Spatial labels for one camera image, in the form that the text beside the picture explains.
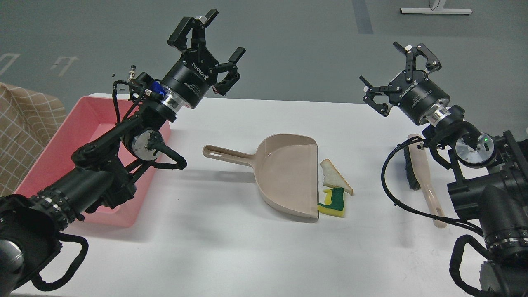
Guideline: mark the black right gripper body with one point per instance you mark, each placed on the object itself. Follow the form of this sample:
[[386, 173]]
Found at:
[[417, 96]]

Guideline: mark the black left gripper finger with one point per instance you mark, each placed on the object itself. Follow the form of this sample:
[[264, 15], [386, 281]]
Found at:
[[231, 70], [190, 32]]

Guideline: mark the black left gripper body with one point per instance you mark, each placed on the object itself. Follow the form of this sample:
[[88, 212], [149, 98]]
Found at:
[[190, 76]]

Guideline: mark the beige hand brush black bristles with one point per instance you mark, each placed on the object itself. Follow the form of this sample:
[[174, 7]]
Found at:
[[423, 173]]

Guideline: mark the beige plastic dustpan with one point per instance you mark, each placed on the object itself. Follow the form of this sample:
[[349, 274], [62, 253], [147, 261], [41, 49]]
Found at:
[[285, 167]]

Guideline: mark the yellow green sponge piece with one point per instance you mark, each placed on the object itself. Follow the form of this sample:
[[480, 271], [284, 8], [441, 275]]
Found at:
[[333, 202]]

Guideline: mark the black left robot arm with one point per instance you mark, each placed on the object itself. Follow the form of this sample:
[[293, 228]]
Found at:
[[34, 247]]

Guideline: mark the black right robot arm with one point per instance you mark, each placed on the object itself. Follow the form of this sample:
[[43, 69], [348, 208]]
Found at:
[[489, 194]]

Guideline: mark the pink plastic bin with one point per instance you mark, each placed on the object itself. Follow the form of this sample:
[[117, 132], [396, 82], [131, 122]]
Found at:
[[89, 119]]

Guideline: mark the white stand base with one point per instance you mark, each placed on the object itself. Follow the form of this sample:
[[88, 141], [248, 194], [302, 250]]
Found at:
[[436, 7]]

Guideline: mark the brown checkered cloth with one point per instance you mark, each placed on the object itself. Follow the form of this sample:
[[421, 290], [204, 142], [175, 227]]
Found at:
[[28, 121]]

